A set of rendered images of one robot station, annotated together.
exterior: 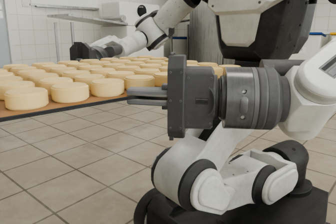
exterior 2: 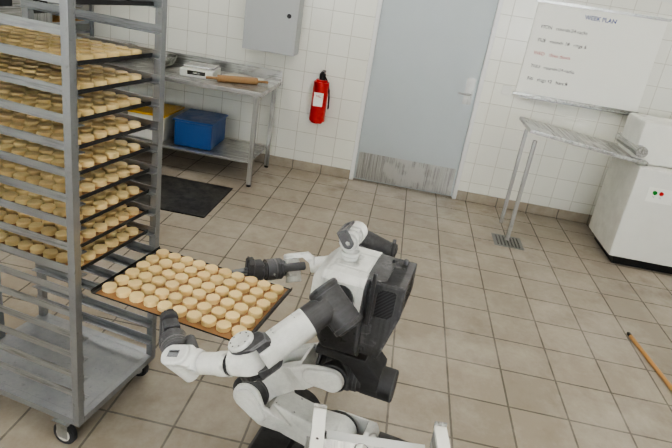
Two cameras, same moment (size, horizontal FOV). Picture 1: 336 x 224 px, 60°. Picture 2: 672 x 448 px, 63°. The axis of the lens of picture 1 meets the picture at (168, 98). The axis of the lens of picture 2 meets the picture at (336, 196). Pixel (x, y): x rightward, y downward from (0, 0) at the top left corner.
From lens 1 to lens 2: 1.84 m
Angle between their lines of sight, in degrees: 53
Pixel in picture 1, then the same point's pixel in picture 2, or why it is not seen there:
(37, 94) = (134, 298)
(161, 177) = not seen: hidden behind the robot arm
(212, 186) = (246, 396)
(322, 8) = not seen: outside the picture
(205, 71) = (164, 324)
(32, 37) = (500, 137)
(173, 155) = not seen: hidden behind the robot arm
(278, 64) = (187, 340)
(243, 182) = (300, 424)
